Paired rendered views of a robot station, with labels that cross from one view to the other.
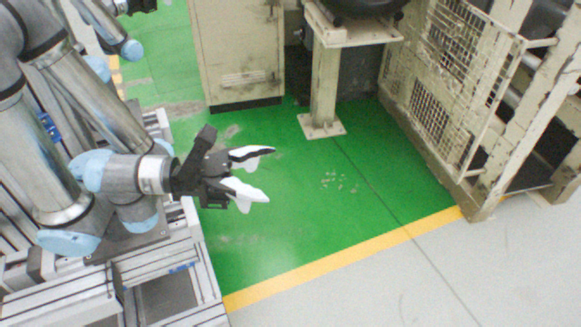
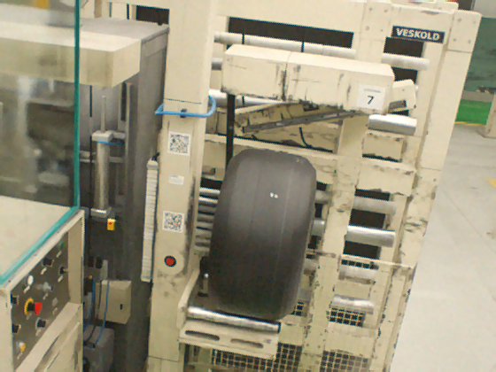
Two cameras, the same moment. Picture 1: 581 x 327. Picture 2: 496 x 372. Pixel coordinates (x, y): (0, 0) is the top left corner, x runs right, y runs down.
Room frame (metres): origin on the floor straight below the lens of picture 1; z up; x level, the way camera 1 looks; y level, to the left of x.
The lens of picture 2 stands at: (1.04, 1.65, 2.16)
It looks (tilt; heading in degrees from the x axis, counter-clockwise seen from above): 24 degrees down; 291
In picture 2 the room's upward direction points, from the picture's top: 6 degrees clockwise
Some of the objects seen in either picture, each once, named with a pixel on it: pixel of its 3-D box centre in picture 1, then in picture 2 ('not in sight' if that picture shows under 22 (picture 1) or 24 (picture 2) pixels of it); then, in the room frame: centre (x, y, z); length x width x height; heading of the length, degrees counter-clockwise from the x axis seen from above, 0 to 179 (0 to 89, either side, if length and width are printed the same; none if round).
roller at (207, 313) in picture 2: (325, 7); (233, 319); (1.66, -0.17, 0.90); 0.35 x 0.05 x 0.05; 14
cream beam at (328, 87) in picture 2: not in sight; (306, 79); (1.65, -0.62, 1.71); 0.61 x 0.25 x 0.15; 14
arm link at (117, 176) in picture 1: (118, 175); not in sight; (0.48, 0.33, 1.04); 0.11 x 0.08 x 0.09; 88
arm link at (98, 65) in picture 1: (92, 80); not in sight; (1.08, 0.67, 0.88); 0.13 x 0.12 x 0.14; 49
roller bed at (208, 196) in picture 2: not in sight; (204, 215); (2.01, -0.62, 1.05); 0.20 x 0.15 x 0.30; 14
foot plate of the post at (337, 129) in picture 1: (321, 122); not in sight; (1.94, -0.22, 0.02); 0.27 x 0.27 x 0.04; 14
